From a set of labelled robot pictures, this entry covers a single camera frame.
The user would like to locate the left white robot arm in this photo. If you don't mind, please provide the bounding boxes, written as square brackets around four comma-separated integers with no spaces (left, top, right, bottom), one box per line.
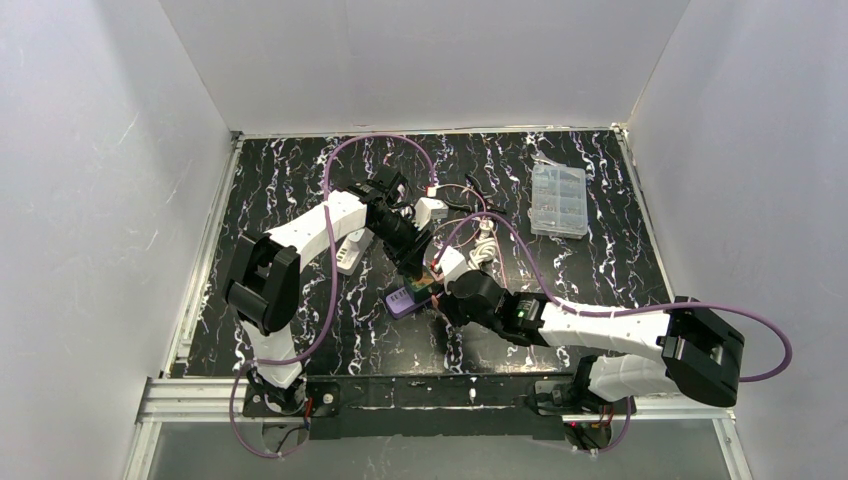
[222,170,447,413]

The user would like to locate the white tiger power strip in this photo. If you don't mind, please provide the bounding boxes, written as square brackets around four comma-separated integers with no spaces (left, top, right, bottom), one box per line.
[336,228,374,276]

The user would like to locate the white plug with cord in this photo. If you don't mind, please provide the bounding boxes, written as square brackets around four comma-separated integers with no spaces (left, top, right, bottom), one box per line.
[467,217,501,270]

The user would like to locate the black pliers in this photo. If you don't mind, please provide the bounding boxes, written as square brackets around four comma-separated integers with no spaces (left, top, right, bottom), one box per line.
[460,173,507,215]

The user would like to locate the purple cable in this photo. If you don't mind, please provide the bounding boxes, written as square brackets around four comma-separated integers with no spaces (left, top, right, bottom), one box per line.
[433,211,794,454]
[228,134,440,460]

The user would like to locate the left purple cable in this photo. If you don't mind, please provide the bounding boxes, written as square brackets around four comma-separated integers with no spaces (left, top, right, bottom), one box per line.
[228,134,440,460]

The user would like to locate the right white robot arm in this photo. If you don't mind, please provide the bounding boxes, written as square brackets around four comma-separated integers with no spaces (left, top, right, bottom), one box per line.
[438,270,745,408]

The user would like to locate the clear plastic parts box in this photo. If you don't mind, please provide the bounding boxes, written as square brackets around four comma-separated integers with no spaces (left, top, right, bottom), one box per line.
[529,160,588,239]

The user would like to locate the green power adapter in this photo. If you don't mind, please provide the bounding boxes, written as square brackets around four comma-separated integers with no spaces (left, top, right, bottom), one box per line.
[403,272,440,303]

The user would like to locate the purple power strip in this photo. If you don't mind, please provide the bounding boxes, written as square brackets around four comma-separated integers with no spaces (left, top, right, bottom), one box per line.
[384,288,432,319]

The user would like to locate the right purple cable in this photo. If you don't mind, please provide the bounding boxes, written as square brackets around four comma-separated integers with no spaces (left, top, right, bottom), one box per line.
[433,211,794,454]

